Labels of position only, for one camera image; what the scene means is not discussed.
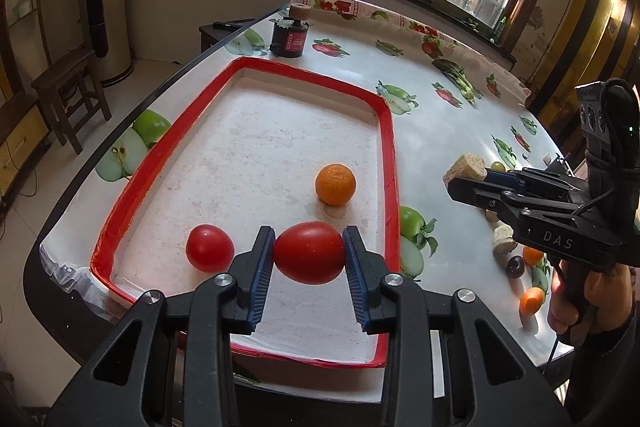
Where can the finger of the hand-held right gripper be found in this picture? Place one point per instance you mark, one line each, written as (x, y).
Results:
(470, 192)
(502, 178)

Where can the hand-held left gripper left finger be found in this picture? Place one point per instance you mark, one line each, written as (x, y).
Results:
(260, 277)

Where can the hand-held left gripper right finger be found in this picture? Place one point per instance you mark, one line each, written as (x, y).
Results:
(356, 277)

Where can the green round jujube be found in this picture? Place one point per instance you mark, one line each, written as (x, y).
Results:
(497, 166)

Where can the small orange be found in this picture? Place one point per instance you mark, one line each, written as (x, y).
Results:
(532, 254)
(531, 299)

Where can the large red tomato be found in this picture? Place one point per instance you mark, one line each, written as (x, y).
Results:
(309, 259)

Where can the cork piece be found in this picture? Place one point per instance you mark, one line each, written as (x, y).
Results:
(505, 241)

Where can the red rimmed white tray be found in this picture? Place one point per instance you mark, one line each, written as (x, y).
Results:
(250, 147)

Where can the person's right forearm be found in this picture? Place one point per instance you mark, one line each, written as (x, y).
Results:
(605, 367)

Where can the person's right hand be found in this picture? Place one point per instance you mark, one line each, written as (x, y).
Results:
(565, 307)

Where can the dark plum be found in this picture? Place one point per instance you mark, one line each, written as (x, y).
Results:
(515, 266)

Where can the small red tomato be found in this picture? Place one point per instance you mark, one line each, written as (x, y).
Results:
(210, 248)

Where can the fruit printed tablecloth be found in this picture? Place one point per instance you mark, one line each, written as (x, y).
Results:
(450, 132)

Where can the large orange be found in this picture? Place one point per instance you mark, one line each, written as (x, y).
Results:
(335, 184)

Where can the green leafy vegetable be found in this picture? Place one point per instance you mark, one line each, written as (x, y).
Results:
(457, 77)

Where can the green bottle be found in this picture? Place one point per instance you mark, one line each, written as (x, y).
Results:
(501, 29)

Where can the black jar with red label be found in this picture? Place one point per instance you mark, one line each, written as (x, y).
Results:
(287, 39)

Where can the black side table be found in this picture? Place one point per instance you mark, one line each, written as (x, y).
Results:
(212, 39)

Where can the black remote control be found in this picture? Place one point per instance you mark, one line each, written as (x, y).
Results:
(227, 25)

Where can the wooden stool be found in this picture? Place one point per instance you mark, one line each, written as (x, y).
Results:
(65, 72)

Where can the green box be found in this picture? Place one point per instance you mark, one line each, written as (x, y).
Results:
(22, 7)

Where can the yellow framed wall shelf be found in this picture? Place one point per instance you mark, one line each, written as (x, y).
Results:
(20, 117)

